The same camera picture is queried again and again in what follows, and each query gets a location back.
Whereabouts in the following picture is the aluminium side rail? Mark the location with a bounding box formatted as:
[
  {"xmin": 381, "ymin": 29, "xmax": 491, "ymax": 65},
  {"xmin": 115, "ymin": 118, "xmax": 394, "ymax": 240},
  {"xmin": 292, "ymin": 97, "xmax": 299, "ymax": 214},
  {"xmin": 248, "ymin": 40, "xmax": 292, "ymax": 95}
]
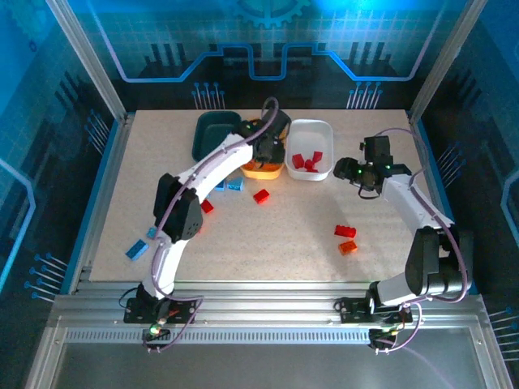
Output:
[
  {"xmin": 406, "ymin": 109, "xmax": 480, "ymax": 296},
  {"xmin": 66, "ymin": 112, "xmax": 137, "ymax": 295}
]

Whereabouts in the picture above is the orange plastic container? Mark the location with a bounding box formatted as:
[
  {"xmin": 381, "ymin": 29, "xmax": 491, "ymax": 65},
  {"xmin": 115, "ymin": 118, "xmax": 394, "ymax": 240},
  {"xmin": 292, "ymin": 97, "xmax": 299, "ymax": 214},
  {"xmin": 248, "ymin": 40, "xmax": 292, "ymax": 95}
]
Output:
[{"xmin": 238, "ymin": 116, "xmax": 290, "ymax": 181}]

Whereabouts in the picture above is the small circuit board with LED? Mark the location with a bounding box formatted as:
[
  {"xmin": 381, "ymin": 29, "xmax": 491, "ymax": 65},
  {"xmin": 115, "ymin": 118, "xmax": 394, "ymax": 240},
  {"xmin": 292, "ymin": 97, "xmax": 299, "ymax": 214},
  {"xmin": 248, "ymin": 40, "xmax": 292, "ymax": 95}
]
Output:
[
  {"xmin": 368, "ymin": 327, "xmax": 401, "ymax": 352},
  {"xmin": 141, "ymin": 326, "xmax": 171, "ymax": 344}
]

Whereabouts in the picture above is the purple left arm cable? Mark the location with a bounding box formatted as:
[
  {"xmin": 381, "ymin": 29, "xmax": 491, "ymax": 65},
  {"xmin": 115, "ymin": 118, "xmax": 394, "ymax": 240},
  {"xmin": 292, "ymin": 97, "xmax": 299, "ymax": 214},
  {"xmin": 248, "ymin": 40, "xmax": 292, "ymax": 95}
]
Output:
[{"xmin": 141, "ymin": 96, "xmax": 281, "ymax": 354}]

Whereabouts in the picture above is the aluminium frame post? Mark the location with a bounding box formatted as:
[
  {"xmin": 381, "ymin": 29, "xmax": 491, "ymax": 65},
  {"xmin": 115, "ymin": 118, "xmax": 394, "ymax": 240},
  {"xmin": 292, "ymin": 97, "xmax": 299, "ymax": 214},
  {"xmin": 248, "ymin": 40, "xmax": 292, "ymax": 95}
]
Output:
[
  {"xmin": 45, "ymin": 0, "xmax": 130, "ymax": 122},
  {"xmin": 408, "ymin": 0, "xmax": 488, "ymax": 122}
]

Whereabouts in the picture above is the dark teal plastic container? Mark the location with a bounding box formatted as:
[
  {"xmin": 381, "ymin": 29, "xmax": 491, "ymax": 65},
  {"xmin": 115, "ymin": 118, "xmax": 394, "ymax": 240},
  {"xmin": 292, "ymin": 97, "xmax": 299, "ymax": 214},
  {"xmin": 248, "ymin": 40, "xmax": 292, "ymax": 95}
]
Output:
[{"xmin": 191, "ymin": 110, "xmax": 243, "ymax": 163}]

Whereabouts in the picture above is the grey metal base panel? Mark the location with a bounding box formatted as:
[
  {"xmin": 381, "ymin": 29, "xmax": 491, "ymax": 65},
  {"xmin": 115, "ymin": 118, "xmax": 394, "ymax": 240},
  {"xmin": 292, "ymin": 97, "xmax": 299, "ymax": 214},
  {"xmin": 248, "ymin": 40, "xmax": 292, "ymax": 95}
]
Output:
[{"xmin": 26, "ymin": 326, "xmax": 514, "ymax": 389}]

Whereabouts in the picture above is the wide aluminium base rail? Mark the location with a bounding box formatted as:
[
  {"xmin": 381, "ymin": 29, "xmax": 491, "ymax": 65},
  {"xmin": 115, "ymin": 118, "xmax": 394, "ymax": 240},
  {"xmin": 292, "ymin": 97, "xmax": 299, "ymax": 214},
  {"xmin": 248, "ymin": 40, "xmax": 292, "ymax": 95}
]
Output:
[{"xmin": 52, "ymin": 279, "xmax": 488, "ymax": 346}]

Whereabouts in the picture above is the white plastic container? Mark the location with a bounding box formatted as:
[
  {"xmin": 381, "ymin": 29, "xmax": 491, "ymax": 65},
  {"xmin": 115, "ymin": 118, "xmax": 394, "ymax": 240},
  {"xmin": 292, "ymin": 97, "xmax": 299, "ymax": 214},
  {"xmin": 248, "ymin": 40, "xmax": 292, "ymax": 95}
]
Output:
[{"xmin": 285, "ymin": 118, "xmax": 334, "ymax": 182}]

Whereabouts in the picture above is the slotted grey cable duct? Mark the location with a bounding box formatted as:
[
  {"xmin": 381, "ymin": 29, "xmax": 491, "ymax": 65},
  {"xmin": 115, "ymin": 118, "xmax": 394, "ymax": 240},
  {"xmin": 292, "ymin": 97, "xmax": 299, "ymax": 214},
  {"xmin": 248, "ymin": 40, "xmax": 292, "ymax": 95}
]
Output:
[{"xmin": 64, "ymin": 327, "xmax": 372, "ymax": 345}]

